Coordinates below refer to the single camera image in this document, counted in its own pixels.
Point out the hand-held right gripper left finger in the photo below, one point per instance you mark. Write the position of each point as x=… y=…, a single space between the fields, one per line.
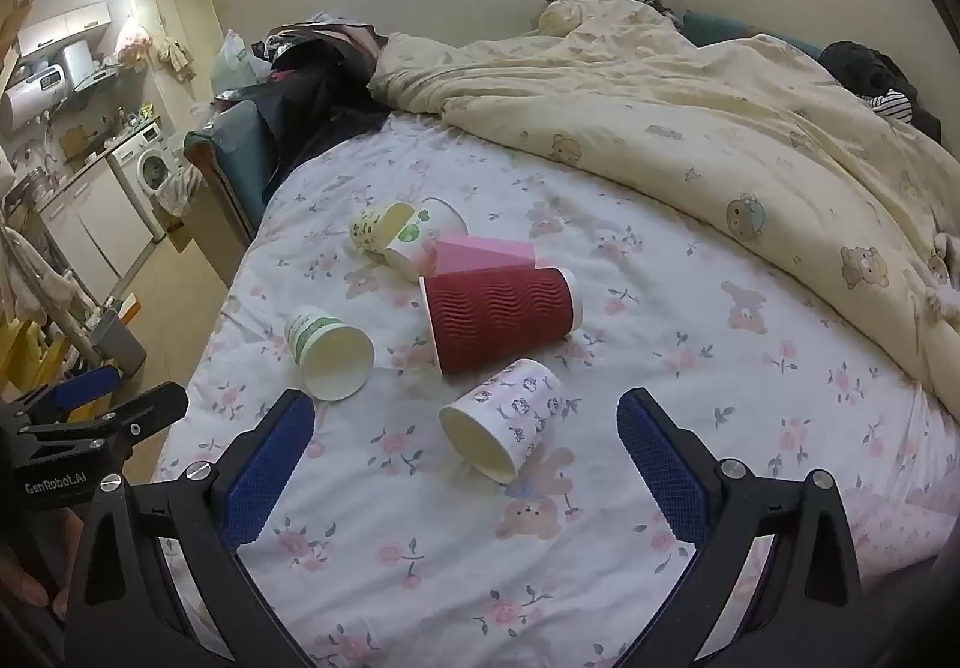
x=266 y=473

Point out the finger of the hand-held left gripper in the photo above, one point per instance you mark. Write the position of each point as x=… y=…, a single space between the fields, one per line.
x=86 y=389
x=154 y=407

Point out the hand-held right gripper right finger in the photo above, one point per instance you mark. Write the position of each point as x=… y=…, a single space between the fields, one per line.
x=666 y=477

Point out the white cup with purple print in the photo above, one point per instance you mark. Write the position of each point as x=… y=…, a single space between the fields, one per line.
x=510 y=413

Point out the white cup with green label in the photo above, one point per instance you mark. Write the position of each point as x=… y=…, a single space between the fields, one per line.
x=330 y=360

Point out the red corrugated paper cup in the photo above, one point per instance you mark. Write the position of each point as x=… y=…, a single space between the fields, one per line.
x=495 y=317

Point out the white cup with green print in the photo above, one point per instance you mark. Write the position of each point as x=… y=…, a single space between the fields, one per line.
x=411 y=249

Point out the yellow patterned paper cup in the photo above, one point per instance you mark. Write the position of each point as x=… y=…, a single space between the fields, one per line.
x=375 y=227

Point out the pink paper cup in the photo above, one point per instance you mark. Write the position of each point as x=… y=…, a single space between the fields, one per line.
x=480 y=255

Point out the person's left hand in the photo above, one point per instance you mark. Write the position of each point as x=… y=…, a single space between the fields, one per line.
x=30 y=582

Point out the grey trash bin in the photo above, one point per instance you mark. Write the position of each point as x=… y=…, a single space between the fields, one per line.
x=118 y=342

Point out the white garment on rack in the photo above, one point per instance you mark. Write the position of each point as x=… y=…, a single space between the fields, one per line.
x=34 y=270

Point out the white kitchen base cabinet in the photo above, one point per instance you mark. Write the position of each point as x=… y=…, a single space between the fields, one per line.
x=90 y=225

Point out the white washing machine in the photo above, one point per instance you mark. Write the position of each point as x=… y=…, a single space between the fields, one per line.
x=154 y=169

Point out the teal bed footboard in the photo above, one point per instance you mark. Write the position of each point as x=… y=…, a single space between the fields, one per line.
x=236 y=150

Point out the white water heater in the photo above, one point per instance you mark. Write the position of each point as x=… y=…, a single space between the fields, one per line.
x=30 y=99

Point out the silver range hood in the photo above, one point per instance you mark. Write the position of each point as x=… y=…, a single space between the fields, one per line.
x=86 y=68

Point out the dark clothing pile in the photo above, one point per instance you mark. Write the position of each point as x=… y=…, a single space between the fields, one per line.
x=315 y=105

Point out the beige hanging cloth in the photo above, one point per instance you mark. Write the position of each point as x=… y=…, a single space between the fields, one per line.
x=174 y=56

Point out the white plastic bag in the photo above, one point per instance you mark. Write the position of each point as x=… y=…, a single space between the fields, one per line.
x=236 y=64

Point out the cream bear-print duvet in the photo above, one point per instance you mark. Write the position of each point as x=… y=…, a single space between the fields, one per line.
x=675 y=113

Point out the striped cloth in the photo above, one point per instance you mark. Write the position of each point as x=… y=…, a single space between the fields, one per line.
x=892 y=105

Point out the blue pillow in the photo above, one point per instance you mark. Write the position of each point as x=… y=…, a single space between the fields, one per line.
x=720 y=29

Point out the black garment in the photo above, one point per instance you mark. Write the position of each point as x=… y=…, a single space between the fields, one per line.
x=862 y=68

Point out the white wall cabinet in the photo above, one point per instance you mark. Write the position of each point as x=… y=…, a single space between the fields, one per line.
x=64 y=26

